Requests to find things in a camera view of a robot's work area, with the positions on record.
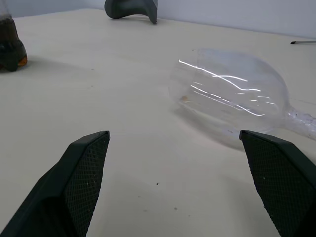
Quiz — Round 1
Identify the clear plastic wine glass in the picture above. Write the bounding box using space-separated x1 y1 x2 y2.
167 47 316 152

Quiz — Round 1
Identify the clear plastic bottle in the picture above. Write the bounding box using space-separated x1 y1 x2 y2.
0 0 27 73

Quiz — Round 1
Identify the dark grey curved cap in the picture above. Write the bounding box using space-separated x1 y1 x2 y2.
104 0 158 25

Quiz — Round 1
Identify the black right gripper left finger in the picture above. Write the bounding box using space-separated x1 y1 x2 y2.
0 130 111 237

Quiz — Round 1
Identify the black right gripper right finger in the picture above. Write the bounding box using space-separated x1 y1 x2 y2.
238 130 316 237

